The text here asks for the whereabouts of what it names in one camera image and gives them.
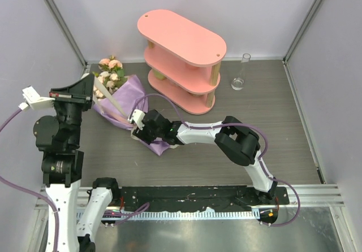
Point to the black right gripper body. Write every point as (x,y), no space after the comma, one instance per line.
(147,134)

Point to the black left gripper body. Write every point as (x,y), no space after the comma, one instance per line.
(70,109)

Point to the cream ribbon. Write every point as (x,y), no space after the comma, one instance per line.
(117,107)

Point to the pink flower bouquet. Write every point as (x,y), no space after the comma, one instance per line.
(111,74)

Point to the purple wrapping paper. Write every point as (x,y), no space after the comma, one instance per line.
(158,146)

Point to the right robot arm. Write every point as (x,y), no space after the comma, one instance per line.
(236,140)

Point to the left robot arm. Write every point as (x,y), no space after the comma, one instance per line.
(58,138)

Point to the clear glass vase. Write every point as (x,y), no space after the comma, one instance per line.
(238,83)

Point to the pink three-tier shelf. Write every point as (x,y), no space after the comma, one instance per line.
(185,59)

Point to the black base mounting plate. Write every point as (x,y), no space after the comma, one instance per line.
(195,198)

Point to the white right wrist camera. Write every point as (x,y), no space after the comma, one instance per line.
(136,118)

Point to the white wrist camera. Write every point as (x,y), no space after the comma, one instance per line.
(136,118)
(34,101)

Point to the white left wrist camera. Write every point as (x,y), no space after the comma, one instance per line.
(34,101)

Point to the white slotted cable duct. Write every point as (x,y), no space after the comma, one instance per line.
(208,214)

